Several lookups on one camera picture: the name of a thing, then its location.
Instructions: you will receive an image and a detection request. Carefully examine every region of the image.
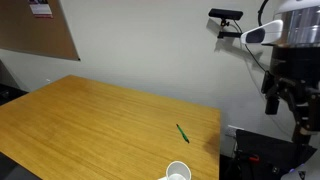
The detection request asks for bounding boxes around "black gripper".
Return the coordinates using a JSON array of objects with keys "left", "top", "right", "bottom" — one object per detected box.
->
[{"left": 261, "top": 45, "right": 320, "bottom": 146}]

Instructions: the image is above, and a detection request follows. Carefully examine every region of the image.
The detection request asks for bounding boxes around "green pen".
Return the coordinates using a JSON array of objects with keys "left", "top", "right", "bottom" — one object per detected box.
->
[{"left": 175, "top": 123, "right": 190, "bottom": 144}]

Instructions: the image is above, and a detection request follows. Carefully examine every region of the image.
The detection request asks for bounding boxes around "white ceramic cup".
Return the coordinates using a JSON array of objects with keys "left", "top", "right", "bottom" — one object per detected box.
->
[{"left": 158, "top": 160, "right": 193, "bottom": 180}]

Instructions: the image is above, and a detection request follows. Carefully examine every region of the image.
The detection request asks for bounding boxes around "brown cork notice board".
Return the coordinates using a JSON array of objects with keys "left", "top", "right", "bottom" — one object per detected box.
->
[{"left": 0, "top": 0, "right": 81, "bottom": 62}]

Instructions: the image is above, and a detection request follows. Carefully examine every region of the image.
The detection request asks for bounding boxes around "orange handled black clamp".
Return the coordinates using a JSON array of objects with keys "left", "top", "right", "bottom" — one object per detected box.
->
[{"left": 237, "top": 149, "right": 261, "bottom": 165}]

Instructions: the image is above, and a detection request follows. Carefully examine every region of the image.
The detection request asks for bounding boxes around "thin black camera cable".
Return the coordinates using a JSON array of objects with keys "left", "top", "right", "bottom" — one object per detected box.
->
[{"left": 233, "top": 19, "right": 268, "bottom": 73}]

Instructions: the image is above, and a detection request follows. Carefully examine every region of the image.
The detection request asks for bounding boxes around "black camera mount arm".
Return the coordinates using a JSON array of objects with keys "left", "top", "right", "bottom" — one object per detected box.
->
[{"left": 217, "top": 19, "right": 244, "bottom": 40}]

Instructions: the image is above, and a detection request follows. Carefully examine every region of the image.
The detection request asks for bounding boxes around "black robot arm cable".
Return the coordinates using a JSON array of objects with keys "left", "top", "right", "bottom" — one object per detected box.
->
[{"left": 257, "top": 0, "right": 271, "bottom": 27}]

